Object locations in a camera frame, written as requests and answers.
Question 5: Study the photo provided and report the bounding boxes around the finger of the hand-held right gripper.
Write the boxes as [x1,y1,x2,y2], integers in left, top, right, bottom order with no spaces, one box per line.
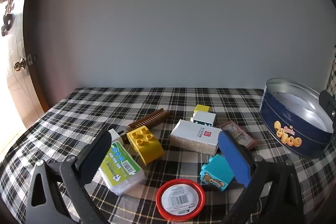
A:
[318,90,336,134]

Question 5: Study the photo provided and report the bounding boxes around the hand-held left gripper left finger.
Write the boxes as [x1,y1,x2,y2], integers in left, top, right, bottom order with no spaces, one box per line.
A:
[25,130,112,224]

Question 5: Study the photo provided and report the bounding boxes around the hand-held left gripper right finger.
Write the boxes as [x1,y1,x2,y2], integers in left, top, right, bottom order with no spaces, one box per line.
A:
[217,130,307,224]

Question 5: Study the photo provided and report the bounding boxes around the pink-brown block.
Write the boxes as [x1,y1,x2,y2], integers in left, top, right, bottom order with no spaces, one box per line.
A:
[219,120,258,149]

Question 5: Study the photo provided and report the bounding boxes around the teal bear toy block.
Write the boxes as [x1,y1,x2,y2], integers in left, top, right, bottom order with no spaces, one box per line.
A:
[199,154,235,191]

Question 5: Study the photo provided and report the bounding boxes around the green label floss pick box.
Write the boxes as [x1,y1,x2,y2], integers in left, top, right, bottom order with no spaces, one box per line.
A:
[100,141,146,196]

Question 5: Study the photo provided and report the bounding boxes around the white rectangular cardboard box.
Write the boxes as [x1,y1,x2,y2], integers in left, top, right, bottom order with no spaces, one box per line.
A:
[169,119,222,156]

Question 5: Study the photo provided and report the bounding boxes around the silver round tray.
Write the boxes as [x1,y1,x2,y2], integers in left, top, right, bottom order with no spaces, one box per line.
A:
[259,78,335,159]

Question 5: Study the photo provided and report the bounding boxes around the yellow toy building block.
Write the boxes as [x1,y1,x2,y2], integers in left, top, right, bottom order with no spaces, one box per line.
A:
[126,126,164,165]

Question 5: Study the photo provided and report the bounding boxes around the yellow wooden cube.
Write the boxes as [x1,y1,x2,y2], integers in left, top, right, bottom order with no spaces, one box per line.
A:
[194,105,210,115]

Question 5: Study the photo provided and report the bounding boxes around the brown plastic comb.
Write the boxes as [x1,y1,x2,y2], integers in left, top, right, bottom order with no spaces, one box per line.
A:
[128,108,171,130]

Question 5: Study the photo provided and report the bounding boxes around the red round lid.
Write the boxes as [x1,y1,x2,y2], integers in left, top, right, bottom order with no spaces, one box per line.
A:
[156,179,205,220]

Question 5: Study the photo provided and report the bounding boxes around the black and white plaid cloth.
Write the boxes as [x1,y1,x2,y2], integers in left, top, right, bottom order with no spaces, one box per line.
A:
[0,87,336,224]

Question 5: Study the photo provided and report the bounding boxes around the white printed cube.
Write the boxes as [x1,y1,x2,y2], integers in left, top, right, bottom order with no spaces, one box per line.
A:
[190,111,216,127]

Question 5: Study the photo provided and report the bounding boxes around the brass door knob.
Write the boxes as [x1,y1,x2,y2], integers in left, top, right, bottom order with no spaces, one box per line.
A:
[14,54,39,72]

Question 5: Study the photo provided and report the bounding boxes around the brown wooden door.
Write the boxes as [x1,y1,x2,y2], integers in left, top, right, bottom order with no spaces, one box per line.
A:
[0,0,50,127]

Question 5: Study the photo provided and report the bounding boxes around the hanging door decoration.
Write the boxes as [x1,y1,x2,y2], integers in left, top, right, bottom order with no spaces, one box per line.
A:
[0,0,16,38]

